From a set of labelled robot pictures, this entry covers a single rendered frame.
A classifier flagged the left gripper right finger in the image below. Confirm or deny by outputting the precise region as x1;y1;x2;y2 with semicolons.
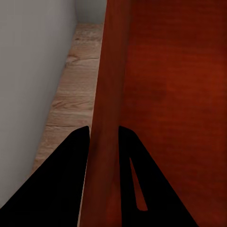
119;126;199;227

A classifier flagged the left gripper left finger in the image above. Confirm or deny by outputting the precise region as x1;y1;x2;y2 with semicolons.
0;126;90;227

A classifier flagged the storage box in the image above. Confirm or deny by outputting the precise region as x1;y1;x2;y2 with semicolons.
79;0;227;227

